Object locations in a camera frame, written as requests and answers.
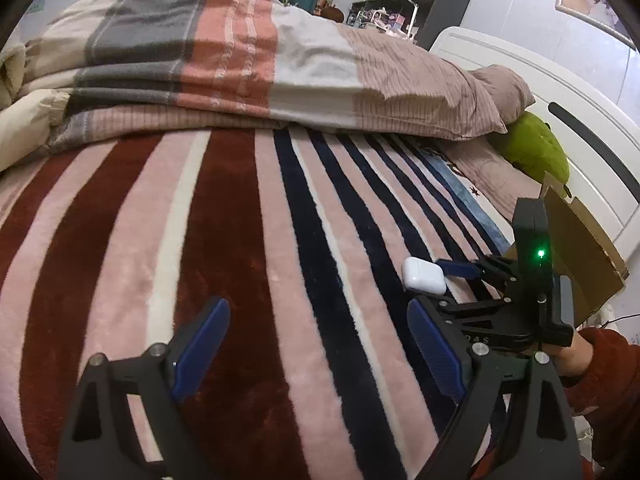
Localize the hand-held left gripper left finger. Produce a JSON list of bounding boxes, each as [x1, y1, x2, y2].
[[57, 296, 232, 480]]

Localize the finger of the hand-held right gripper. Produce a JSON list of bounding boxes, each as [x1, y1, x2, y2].
[[421, 296, 507, 334], [436, 257, 517, 289]]

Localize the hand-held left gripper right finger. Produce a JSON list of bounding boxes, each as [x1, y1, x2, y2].
[[406, 299, 583, 480]]

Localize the white earbuds case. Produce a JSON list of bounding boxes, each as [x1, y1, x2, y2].
[[401, 257, 447, 295]]

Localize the brown cardboard box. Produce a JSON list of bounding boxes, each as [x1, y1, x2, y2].
[[507, 172, 628, 328]]

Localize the person's right forearm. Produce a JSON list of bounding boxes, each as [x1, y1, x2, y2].
[[470, 327, 640, 480]]

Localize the person's right hand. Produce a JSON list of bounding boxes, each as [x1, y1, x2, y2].
[[552, 330, 594, 380]]

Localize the pink ribbed bed sheet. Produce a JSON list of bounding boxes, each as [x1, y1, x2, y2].
[[440, 137, 546, 211]]

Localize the striped fleece blanket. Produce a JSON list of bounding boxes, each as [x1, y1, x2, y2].
[[0, 127, 516, 480]]

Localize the green plush toy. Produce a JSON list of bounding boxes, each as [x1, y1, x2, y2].
[[487, 111, 573, 198]]

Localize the pink ribbed pillow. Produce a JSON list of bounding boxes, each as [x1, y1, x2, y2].
[[467, 64, 535, 126]]

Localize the white headboard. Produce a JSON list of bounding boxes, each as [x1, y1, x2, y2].
[[430, 26, 640, 246]]

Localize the dark bookshelf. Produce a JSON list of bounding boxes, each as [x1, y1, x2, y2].
[[350, 0, 486, 48]]

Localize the patchwork striped quilt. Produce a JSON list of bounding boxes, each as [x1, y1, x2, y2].
[[22, 0, 508, 143]]

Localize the cream blanket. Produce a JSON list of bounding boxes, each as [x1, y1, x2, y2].
[[0, 42, 71, 173]]

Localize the black cable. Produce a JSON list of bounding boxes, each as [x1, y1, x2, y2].
[[597, 312, 640, 327]]

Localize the framed wall picture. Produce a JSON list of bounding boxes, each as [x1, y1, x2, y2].
[[555, 0, 638, 51]]

